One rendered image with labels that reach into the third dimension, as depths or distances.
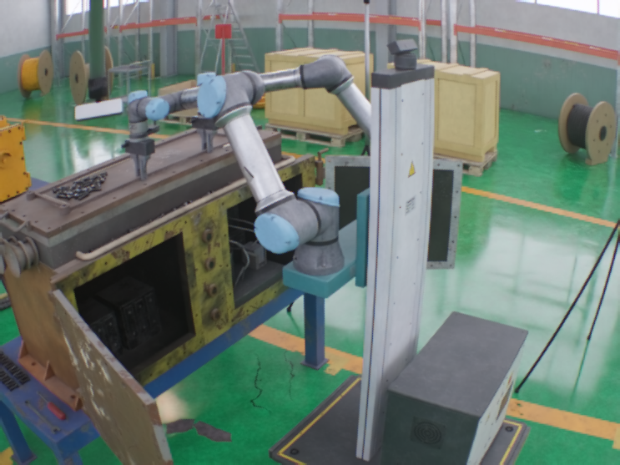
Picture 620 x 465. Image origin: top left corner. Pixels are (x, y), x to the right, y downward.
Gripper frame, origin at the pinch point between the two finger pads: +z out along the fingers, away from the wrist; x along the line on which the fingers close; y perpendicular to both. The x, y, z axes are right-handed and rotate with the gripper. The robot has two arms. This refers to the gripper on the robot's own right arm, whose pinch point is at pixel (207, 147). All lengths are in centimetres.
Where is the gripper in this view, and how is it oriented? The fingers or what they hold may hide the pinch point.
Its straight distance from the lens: 241.7
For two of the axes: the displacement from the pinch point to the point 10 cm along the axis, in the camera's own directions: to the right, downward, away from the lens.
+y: -5.4, 3.4, -7.7
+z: 0.0, 9.2, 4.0
